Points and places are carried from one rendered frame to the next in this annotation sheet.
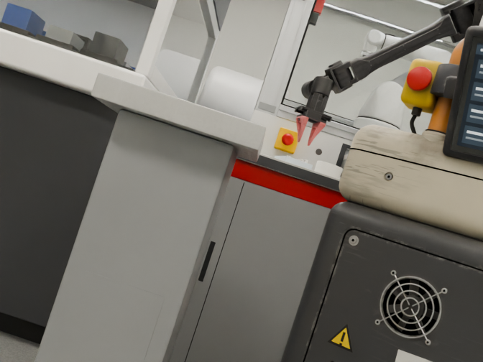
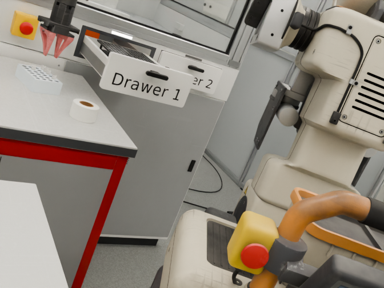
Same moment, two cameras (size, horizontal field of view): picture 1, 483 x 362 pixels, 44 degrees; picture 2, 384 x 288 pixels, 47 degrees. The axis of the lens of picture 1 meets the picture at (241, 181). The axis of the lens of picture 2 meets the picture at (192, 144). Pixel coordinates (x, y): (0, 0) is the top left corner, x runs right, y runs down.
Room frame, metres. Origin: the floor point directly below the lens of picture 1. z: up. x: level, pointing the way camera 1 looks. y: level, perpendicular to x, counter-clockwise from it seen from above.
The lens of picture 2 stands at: (0.53, 0.21, 1.15)
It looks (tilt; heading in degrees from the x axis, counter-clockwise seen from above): 17 degrees down; 324
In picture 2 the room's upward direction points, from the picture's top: 22 degrees clockwise
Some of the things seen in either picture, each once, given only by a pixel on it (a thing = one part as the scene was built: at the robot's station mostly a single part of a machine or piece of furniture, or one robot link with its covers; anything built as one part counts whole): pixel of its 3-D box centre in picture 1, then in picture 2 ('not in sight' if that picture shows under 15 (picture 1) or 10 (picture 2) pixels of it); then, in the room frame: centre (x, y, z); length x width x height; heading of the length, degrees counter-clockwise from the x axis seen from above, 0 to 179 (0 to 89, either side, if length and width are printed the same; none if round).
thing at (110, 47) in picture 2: not in sight; (127, 63); (1.92, -0.43, 0.87); 0.22 x 0.18 x 0.06; 178
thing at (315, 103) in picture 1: (315, 106); (61, 16); (1.80, -0.14, 0.97); 0.10 x 0.07 x 0.07; 101
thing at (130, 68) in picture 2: not in sight; (148, 81); (1.72, -0.42, 0.87); 0.29 x 0.02 x 0.11; 88
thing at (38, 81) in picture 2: (291, 166); (38, 79); (1.80, -0.13, 0.78); 0.12 x 0.08 x 0.04; 13
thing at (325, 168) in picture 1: (328, 172); (84, 111); (1.60, -0.21, 0.78); 0.07 x 0.07 x 0.04
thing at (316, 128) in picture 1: (309, 129); (55, 40); (1.80, -0.14, 0.90); 0.07 x 0.07 x 0.09; 11
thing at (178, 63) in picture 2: not in sight; (188, 73); (2.03, -0.75, 0.87); 0.29 x 0.02 x 0.11; 88
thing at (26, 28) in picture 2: (287, 139); (26, 28); (2.00, -0.10, 0.88); 0.04 x 0.03 x 0.04; 88
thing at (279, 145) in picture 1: (287, 140); (24, 25); (2.03, -0.10, 0.88); 0.07 x 0.05 x 0.07; 88
